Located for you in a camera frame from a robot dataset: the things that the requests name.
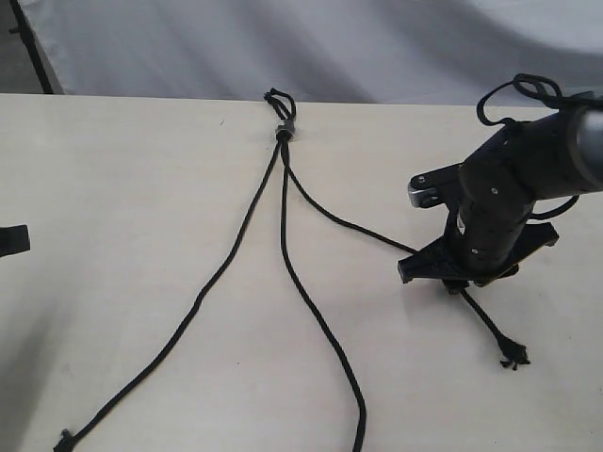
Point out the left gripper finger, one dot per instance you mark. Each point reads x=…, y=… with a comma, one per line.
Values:
x=14, y=240

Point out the grey backdrop cloth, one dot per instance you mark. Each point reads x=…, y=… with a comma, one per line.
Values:
x=387, y=52

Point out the black cable bundle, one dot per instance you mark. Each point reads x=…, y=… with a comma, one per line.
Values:
x=514, y=353

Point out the grey metal cable clamp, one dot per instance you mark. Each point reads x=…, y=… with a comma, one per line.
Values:
x=285, y=130

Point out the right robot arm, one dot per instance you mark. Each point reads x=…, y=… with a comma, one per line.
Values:
x=557, y=156

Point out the black stand pole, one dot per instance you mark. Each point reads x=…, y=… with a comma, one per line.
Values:
x=23, y=30

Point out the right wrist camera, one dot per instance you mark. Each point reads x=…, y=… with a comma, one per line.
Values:
x=439, y=186

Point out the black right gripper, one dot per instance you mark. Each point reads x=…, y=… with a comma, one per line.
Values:
x=485, y=237

